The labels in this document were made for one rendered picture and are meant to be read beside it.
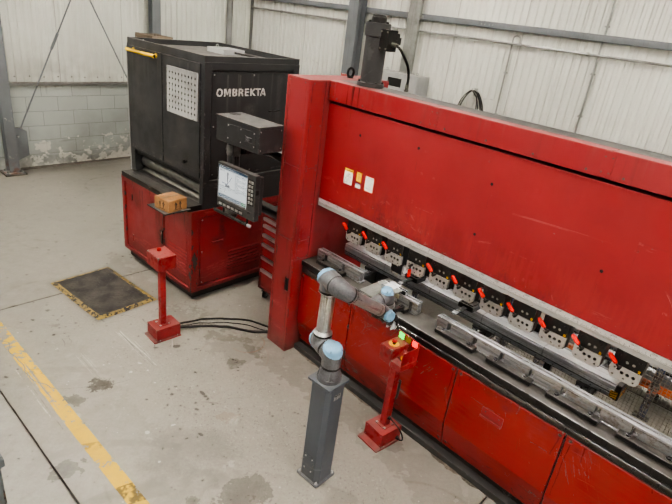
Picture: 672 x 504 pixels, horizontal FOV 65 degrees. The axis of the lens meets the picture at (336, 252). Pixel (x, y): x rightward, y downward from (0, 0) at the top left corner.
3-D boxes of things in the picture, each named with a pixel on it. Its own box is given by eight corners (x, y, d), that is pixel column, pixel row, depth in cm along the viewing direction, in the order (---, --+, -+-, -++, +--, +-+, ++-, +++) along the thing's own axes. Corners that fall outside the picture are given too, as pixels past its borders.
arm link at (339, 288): (345, 283, 282) (400, 311, 312) (335, 273, 290) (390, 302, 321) (333, 300, 283) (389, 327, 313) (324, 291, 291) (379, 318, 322)
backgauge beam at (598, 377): (343, 254, 452) (345, 243, 448) (354, 250, 461) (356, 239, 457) (616, 402, 308) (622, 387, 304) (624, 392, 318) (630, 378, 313)
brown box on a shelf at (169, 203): (147, 205, 473) (146, 191, 468) (172, 200, 491) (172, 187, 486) (165, 215, 455) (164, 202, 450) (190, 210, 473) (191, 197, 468)
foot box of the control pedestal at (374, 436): (357, 435, 381) (359, 422, 376) (381, 422, 396) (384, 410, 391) (375, 453, 367) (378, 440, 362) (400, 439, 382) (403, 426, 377)
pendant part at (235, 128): (212, 217, 434) (214, 112, 399) (235, 211, 452) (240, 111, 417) (252, 238, 405) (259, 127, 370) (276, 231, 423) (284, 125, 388)
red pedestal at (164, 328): (144, 333, 462) (141, 247, 428) (170, 325, 478) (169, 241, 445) (154, 344, 449) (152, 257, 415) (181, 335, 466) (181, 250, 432)
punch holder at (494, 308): (478, 307, 331) (484, 284, 324) (485, 304, 337) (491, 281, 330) (499, 318, 322) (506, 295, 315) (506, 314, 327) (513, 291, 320)
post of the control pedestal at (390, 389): (379, 422, 379) (391, 360, 356) (384, 419, 382) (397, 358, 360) (384, 426, 375) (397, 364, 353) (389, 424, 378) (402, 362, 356)
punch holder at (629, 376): (606, 373, 281) (616, 348, 274) (612, 368, 287) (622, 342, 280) (635, 388, 272) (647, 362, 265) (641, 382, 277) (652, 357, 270)
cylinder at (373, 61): (350, 83, 375) (359, 11, 356) (374, 84, 392) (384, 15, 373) (385, 92, 354) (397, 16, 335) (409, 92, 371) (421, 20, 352)
